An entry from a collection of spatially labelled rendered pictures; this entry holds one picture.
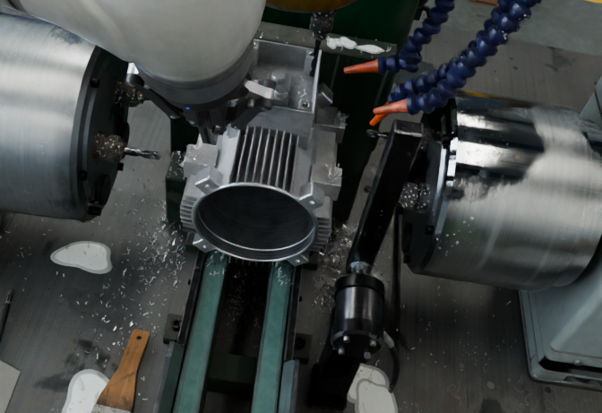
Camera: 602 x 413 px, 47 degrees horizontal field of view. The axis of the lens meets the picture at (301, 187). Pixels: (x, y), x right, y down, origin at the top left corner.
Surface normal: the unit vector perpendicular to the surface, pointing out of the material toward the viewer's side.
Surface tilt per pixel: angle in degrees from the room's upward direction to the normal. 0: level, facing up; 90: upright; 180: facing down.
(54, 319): 0
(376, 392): 0
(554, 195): 39
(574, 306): 90
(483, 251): 77
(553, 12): 0
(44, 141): 55
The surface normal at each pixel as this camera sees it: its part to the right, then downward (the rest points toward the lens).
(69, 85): 0.08, -0.26
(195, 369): 0.14, -0.63
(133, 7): -0.21, 0.89
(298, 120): -0.09, 0.76
